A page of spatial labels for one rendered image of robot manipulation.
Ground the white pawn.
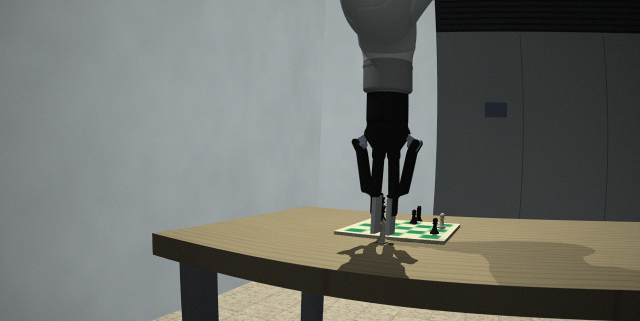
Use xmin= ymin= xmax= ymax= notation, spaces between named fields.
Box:
xmin=437 ymin=213 xmax=446 ymax=229

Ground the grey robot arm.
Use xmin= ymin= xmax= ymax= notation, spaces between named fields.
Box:
xmin=340 ymin=0 xmax=433 ymax=95

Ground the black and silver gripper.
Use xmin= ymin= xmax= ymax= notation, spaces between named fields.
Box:
xmin=351 ymin=91 xmax=423 ymax=236

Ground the white bishop chess piece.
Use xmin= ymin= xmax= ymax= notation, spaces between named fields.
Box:
xmin=376 ymin=219 xmax=388 ymax=244

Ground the green and cream chessboard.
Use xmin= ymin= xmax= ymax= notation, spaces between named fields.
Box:
xmin=334 ymin=218 xmax=460 ymax=245

